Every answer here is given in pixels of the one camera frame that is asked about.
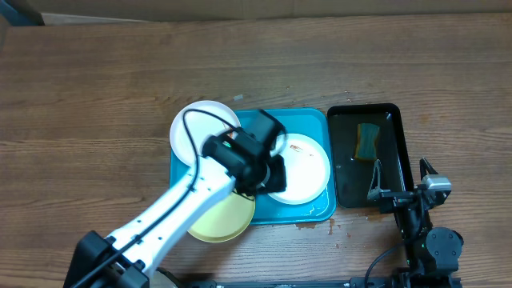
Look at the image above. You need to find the black water tray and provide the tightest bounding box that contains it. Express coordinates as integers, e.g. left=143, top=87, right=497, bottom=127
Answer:
left=327, top=103, right=414, bottom=208

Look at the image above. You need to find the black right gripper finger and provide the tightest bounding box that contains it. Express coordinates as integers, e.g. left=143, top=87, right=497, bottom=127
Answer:
left=419, top=158, right=438, bottom=178
left=367, top=159, right=384, bottom=200

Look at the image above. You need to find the teal plastic tray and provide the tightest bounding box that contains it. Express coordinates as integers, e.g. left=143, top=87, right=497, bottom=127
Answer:
left=169, top=107, right=338, bottom=226

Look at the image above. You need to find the white plate with sauce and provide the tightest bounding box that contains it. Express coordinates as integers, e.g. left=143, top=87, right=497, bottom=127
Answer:
left=269, top=134, right=331, bottom=205

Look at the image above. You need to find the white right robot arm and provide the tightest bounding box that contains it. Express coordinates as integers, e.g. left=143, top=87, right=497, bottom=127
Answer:
left=362, top=158, right=464, bottom=288

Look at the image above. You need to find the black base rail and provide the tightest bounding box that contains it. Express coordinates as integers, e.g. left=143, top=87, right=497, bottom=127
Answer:
left=155, top=268, right=463, bottom=288

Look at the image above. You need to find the yellow plate with sauce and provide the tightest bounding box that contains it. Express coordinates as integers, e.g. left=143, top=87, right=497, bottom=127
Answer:
left=188, top=192, right=255, bottom=243

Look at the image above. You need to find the green and yellow sponge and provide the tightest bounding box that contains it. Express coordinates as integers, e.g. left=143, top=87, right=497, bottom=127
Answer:
left=354, top=123, right=380, bottom=161

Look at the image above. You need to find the white plate with red stain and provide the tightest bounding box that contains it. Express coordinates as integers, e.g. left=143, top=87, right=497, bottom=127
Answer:
left=169, top=100, right=241, bottom=166

